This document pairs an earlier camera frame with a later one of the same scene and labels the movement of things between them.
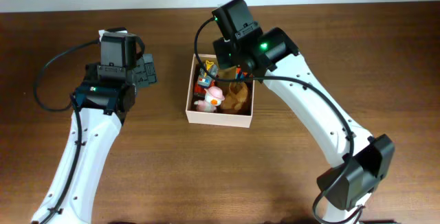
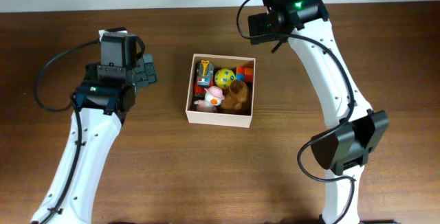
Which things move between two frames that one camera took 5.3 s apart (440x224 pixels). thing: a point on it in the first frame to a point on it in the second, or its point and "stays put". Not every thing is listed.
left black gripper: [148, 71] stays put
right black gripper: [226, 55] to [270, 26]
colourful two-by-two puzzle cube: [240, 75] stays put
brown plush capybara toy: [236, 95] stays put
